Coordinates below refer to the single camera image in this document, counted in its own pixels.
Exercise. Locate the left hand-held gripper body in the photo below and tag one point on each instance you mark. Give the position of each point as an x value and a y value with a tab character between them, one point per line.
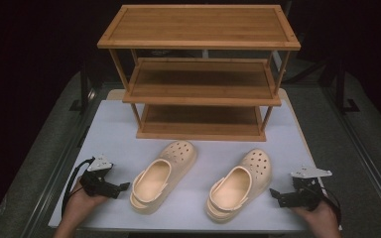
96	183

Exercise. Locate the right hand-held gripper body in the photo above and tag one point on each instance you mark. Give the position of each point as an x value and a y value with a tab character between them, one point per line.
306	195

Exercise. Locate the cream clog shoe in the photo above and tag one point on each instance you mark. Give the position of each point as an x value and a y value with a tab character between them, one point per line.
233	193
155	180

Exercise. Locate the wooden three-tier shoe rack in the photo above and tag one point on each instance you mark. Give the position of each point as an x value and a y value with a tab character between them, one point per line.
198	28

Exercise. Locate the person's right hand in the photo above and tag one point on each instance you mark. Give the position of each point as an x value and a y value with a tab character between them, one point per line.
324	218

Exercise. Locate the person's left hand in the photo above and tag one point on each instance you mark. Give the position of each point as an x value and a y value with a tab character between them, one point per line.
77	208

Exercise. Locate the black metal stand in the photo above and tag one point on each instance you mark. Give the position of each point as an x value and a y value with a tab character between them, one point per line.
341	89
84	89

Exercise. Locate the aluminium frame rail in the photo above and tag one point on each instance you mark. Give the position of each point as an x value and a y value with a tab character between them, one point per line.
51	188
367	162

